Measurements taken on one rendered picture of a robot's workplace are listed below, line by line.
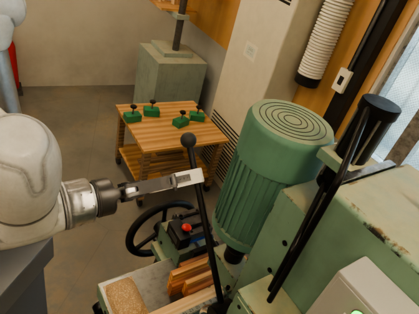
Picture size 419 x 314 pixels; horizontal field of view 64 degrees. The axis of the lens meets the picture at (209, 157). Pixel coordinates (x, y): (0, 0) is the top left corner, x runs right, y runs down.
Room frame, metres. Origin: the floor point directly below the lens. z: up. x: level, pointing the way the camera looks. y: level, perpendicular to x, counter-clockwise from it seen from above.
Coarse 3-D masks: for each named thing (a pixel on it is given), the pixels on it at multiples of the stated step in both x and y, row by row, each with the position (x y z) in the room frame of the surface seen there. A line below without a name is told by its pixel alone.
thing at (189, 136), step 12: (192, 144) 0.58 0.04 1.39; (192, 156) 0.57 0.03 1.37; (192, 168) 0.56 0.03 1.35; (204, 204) 0.52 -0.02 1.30; (204, 216) 0.51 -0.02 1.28; (204, 228) 0.49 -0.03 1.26; (216, 264) 0.46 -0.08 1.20; (216, 276) 0.44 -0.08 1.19; (216, 288) 0.43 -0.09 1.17; (228, 300) 0.42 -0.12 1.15; (216, 312) 0.39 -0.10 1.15
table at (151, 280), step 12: (156, 252) 0.70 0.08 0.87; (156, 264) 0.63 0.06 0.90; (168, 264) 0.64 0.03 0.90; (120, 276) 0.56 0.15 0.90; (132, 276) 0.57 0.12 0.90; (144, 276) 0.58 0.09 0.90; (156, 276) 0.59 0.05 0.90; (168, 276) 0.60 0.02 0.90; (144, 288) 0.54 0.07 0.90; (156, 288) 0.55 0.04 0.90; (144, 300) 0.51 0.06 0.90; (156, 300) 0.52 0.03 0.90; (168, 300) 0.53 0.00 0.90; (108, 312) 0.45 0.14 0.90
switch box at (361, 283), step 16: (352, 272) 0.28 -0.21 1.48; (368, 272) 0.29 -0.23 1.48; (336, 288) 0.27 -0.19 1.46; (352, 288) 0.26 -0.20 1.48; (368, 288) 0.27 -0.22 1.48; (384, 288) 0.27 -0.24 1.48; (320, 304) 0.27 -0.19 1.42; (336, 304) 0.26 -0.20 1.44; (352, 304) 0.25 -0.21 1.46; (368, 304) 0.25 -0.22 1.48; (384, 304) 0.25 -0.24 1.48; (400, 304) 0.26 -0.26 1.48; (416, 304) 0.27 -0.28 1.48
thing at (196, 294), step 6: (204, 288) 0.57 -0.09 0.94; (192, 294) 0.54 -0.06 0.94; (198, 294) 0.55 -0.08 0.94; (204, 294) 0.55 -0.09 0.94; (180, 300) 0.51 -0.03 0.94; (186, 300) 0.52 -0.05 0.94; (168, 306) 0.49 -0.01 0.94; (174, 306) 0.49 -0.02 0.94; (156, 312) 0.46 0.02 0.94; (162, 312) 0.47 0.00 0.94
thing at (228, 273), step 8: (216, 248) 0.61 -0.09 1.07; (224, 248) 0.62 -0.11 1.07; (216, 256) 0.59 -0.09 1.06; (208, 264) 0.60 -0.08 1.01; (224, 264) 0.57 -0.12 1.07; (232, 264) 0.57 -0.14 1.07; (240, 264) 0.58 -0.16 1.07; (224, 272) 0.56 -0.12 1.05; (232, 272) 0.55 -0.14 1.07; (240, 272) 0.56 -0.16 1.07; (224, 280) 0.55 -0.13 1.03; (232, 280) 0.53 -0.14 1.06
